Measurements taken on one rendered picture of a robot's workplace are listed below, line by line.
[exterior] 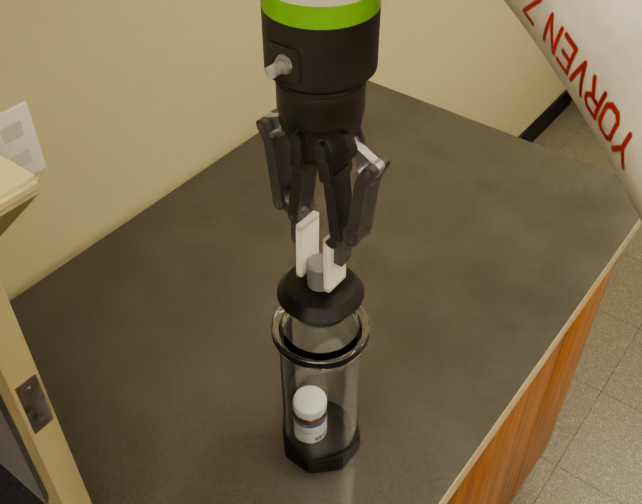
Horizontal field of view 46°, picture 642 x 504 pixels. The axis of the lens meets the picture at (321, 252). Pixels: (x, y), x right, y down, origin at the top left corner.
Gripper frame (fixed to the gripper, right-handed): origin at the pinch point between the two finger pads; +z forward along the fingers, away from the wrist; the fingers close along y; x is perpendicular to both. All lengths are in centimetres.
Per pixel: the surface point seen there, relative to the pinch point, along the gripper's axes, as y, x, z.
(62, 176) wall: -56, 6, 20
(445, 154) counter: -20, 65, 33
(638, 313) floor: 15, 147, 128
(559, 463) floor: 18, 81, 127
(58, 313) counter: -45, -7, 33
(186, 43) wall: -56, 36, 10
